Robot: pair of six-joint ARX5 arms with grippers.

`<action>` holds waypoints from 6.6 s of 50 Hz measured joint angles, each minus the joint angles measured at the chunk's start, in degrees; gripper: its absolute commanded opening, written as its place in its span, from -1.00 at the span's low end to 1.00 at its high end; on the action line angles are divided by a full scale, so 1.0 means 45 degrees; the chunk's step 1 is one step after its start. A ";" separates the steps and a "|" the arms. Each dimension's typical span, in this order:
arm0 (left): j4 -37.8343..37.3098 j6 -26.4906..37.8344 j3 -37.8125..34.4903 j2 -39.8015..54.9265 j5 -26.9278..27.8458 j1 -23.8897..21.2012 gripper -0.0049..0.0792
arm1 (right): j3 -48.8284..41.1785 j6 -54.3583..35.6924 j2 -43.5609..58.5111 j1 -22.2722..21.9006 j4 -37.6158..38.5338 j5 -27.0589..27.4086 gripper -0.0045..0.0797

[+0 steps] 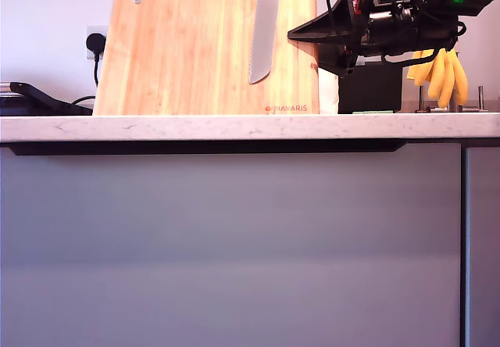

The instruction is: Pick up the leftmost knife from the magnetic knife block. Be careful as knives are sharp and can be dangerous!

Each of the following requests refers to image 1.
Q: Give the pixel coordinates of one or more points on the wide grey cabinet front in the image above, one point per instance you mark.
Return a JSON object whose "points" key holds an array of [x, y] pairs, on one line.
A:
{"points": [[234, 245]]}

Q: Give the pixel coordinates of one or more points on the wooden magnetic knife block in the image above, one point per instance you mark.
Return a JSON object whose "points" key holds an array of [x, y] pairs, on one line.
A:
{"points": [[176, 50]]}

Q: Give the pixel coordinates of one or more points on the white plastic bag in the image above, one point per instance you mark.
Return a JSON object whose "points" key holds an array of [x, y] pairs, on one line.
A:
{"points": [[328, 93]]}

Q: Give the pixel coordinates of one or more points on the black sink caddy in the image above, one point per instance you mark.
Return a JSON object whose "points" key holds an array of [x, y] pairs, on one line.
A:
{"points": [[371, 89]]}

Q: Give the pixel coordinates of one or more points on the serrated steel bread knife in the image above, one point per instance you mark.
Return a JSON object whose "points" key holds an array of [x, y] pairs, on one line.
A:
{"points": [[265, 30]]}

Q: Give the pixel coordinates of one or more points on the narrow grey cabinet front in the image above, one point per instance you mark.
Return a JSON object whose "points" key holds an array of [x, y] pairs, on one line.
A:
{"points": [[484, 245]]}

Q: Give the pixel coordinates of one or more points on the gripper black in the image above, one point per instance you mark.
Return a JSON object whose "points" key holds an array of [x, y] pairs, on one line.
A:
{"points": [[390, 26]]}

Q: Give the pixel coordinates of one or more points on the yellow rubber glove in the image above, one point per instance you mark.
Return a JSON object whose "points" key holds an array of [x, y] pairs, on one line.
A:
{"points": [[445, 81]]}

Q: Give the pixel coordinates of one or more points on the black and steel countertop appliance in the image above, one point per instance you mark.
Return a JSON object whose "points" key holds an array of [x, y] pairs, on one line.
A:
{"points": [[23, 109]]}

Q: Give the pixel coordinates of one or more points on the white wall socket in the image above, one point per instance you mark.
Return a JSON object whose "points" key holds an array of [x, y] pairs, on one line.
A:
{"points": [[97, 29]]}

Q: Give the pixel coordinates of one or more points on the green sponge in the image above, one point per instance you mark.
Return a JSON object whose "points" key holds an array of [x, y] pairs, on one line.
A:
{"points": [[373, 111]]}

